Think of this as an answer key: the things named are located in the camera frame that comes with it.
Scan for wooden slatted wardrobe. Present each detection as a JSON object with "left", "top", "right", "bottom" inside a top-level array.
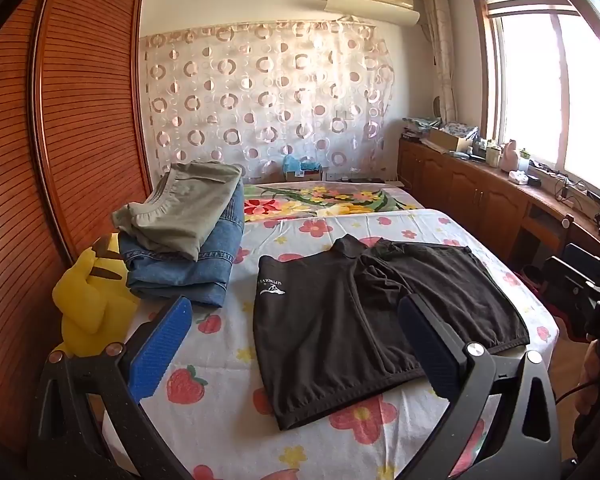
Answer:
[{"left": 0, "top": 0, "right": 153, "bottom": 411}]

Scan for person's right hand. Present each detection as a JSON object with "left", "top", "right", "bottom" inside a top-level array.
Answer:
[{"left": 581, "top": 339, "right": 600, "bottom": 411}]

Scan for beige window curtain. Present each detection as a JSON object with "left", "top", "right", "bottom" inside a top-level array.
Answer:
[{"left": 422, "top": 0, "right": 456, "bottom": 123}]

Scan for white power strip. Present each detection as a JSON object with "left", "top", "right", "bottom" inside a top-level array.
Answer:
[{"left": 530, "top": 164, "right": 581, "bottom": 187}]

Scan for stack of patterned cloth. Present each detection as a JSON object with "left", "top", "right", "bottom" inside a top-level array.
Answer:
[{"left": 402, "top": 116, "right": 442, "bottom": 134}]

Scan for pink kettle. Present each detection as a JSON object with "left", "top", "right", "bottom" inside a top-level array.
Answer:
[{"left": 500, "top": 139, "right": 520, "bottom": 171}]

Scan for wooden framed window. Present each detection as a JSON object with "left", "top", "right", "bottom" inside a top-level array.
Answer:
[{"left": 472, "top": 0, "right": 600, "bottom": 206}]

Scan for wooden cabinet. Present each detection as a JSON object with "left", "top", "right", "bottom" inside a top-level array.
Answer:
[{"left": 397, "top": 137, "right": 600, "bottom": 271}]

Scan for floral blanket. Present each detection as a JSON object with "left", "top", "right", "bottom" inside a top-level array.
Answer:
[{"left": 242, "top": 182, "right": 423, "bottom": 223}]

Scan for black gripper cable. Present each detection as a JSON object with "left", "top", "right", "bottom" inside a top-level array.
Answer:
[{"left": 554, "top": 379, "right": 587, "bottom": 403}]

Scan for folded blue jeans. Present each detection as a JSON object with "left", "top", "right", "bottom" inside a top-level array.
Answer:
[{"left": 117, "top": 180, "right": 246, "bottom": 308}]

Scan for yellow plush toy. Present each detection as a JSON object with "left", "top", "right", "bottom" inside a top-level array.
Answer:
[{"left": 52, "top": 232, "right": 141, "bottom": 358}]

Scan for strawberry print bed sheet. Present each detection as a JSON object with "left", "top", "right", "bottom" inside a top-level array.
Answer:
[{"left": 55, "top": 207, "right": 561, "bottom": 480}]

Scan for black pants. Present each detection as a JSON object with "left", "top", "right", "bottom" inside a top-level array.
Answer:
[{"left": 252, "top": 234, "right": 531, "bottom": 432}]

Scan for circle pattern sheer curtain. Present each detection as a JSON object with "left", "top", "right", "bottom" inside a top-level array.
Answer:
[{"left": 139, "top": 19, "right": 397, "bottom": 186}]

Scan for cardboard box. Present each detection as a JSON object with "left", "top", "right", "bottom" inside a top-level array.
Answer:
[{"left": 422, "top": 127, "right": 473, "bottom": 154}]

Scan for folded olive green pants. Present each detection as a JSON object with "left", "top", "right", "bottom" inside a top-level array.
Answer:
[{"left": 111, "top": 161, "right": 245, "bottom": 262}]

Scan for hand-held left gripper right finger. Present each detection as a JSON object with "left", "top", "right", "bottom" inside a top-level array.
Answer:
[{"left": 397, "top": 294, "right": 563, "bottom": 480}]

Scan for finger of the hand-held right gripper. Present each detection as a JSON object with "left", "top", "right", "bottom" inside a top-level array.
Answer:
[
  {"left": 549, "top": 279, "right": 600, "bottom": 312},
  {"left": 543, "top": 256, "right": 600, "bottom": 287}
]

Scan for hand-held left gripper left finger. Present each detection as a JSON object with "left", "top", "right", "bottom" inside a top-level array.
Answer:
[{"left": 27, "top": 296, "right": 196, "bottom": 480}]

